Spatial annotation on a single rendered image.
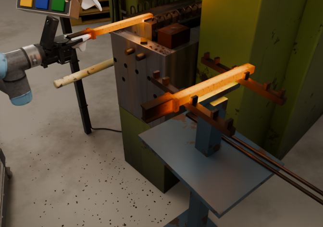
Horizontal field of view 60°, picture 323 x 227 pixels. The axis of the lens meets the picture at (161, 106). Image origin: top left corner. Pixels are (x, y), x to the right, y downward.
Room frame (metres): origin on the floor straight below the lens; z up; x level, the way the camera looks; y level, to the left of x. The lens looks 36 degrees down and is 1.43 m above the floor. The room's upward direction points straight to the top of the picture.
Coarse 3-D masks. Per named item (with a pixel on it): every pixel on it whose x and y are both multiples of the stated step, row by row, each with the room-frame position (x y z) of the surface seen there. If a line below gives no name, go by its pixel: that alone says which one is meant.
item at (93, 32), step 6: (132, 18) 1.21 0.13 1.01; (138, 18) 1.21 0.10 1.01; (144, 18) 1.24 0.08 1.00; (108, 24) 1.13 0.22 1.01; (114, 24) 1.13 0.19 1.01; (120, 24) 1.14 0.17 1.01; (126, 24) 1.17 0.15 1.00; (132, 24) 1.19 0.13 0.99; (84, 30) 1.05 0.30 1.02; (90, 30) 1.05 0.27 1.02; (96, 30) 1.06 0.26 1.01; (102, 30) 1.08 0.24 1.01; (108, 30) 1.10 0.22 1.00; (114, 30) 1.12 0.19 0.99; (72, 36) 0.99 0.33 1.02
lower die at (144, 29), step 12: (180, 0) 1.58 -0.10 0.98; (144, 12) 1.35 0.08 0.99; (180, 12) 1.34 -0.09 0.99; (192, 12) 1.37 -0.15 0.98; (144, 24) 1.22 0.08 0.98; (156, 24) 1.20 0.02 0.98; (168, 24) 1.26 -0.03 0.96; (192, 24) 1.38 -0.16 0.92; (144, 36) 1.22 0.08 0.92; (156, 36) 1.20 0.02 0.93
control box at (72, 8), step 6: (18, 0) 1.53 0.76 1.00; (72, 0) 1.43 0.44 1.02; (18, 6) 1.51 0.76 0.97; (66, 6) 1.42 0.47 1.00; (72, 6) 1.43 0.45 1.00; (78, 6) 1.47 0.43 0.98; (36, 12) 1.51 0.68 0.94; (42, 12) 1.46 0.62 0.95; (48, 12) 1.44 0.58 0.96; (54, 12) 1.43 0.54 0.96; (60, 12) 1.42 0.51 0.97; (66, 12) 1.40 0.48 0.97; (72, 12) 1.42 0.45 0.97; (78, 12) 1.46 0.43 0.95; (72, 18) 1.46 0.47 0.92
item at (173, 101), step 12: (228, 72) 0.72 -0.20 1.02; (240, 72) 0.72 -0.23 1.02; (252, 72) 0.75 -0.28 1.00; (204, 84) 0.65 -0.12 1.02; (216, 84) 0.66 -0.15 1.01; (168, 96) 0.58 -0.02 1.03; (180, 96) 0.60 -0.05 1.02; (144, 108) 0.53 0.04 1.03; (156, 108) 0.55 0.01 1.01; (168, 108) 0.57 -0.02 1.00; (144, 120) 0.53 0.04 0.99
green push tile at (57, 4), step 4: (52, 0) 1.45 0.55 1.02; (56, 0) 1.44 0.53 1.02; (60, 0) 1.44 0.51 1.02; (64, 0) 1.43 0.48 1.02; (52, 4) 1.44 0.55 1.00; (56, 4) 1.43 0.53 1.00; (60, 4) 1.43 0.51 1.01; (64, 4) 1.42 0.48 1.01; (52, 8) 1.43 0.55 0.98; (56, 8) 1.42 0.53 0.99; (60, 8) 1.42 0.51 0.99; (64, 8) 1.42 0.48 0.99
